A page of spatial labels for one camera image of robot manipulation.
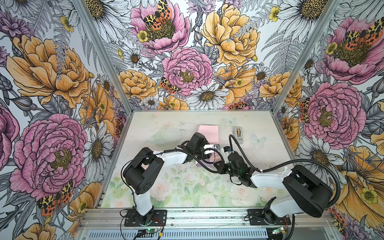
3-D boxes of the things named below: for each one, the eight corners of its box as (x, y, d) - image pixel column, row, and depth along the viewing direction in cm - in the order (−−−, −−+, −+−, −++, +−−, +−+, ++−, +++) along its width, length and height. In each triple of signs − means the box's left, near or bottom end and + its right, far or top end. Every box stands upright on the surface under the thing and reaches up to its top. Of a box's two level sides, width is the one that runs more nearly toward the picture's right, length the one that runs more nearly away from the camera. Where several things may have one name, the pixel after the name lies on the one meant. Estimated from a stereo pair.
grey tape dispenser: (234, 144, 104) (236, 140, 100) (232, 130, 112) (233, 126, 108) (243, 144, 104) (245, 140, 100) (240, 130, 112) (241, 126, 108)
